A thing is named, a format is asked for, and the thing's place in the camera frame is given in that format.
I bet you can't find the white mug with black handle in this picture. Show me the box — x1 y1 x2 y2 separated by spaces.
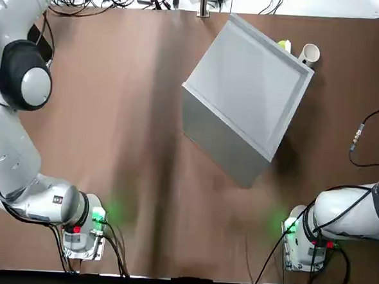
297 42 322 72

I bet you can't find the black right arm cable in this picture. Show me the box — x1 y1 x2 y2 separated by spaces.
348 100 379 170

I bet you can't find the green tissue pack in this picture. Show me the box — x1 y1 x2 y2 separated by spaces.
276 39 294 55

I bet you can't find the grey cabinet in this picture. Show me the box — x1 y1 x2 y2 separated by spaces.
175 9 319 193

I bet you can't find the metal camera stand post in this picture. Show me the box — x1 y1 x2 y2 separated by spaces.
198 0 212 19

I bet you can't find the black cylindrical vase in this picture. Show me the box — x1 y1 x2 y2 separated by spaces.
25 21 57 65

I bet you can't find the black base cable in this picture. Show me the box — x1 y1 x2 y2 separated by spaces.
254 180 358 284
49 216 134 278

